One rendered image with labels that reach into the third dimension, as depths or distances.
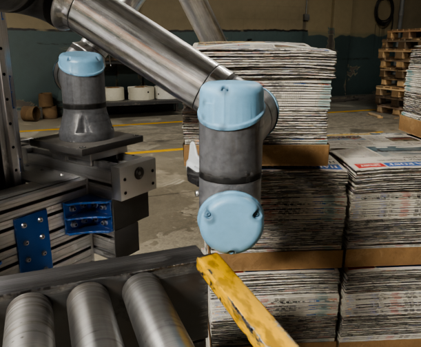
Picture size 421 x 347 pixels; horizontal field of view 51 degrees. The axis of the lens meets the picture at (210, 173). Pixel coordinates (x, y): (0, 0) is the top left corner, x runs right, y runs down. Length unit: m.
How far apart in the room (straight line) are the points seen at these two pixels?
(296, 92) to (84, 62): 0.59
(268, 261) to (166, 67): 0.50
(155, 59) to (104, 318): 0.35
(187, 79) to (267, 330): 0.35
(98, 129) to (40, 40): 6.13
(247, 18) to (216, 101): 7.65
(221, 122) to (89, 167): 0.77
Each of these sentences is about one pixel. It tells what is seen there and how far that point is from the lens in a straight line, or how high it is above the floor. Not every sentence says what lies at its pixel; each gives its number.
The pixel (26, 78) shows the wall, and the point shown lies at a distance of 7.35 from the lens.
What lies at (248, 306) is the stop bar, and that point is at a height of 0.82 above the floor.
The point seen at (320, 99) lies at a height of 0.97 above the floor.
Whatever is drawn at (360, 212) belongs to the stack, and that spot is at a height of 0.73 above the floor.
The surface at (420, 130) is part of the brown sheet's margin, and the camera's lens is 1.28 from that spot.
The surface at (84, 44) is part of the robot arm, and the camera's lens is 1.39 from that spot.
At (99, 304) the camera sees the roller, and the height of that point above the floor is 0.80.
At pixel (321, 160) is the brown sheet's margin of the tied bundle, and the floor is 0.85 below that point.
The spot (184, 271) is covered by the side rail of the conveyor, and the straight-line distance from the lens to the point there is 0.59.
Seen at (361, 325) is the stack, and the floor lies 0.46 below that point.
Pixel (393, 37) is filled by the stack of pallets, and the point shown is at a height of 1.18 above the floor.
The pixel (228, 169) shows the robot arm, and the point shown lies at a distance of 0.49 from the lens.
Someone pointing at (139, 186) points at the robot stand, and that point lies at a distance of 1.20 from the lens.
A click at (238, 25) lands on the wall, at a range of 8.06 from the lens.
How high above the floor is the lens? 1.07
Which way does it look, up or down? 16 degrees down
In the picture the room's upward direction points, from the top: straight up
